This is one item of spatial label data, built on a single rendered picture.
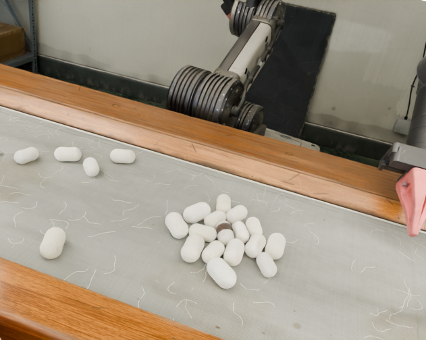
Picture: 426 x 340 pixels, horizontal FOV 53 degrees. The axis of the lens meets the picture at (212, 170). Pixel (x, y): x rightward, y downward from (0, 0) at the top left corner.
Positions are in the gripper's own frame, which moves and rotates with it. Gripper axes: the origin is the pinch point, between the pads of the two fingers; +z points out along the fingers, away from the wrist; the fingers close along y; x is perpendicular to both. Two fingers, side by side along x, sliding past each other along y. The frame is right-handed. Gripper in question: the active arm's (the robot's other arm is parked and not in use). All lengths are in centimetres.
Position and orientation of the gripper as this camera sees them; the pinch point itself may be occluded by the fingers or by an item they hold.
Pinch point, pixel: (414, 229)
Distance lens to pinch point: 57.4
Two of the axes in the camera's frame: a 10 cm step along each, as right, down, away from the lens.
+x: 0.7, 3.6, 9.3
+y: 9.4, 2.9, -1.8
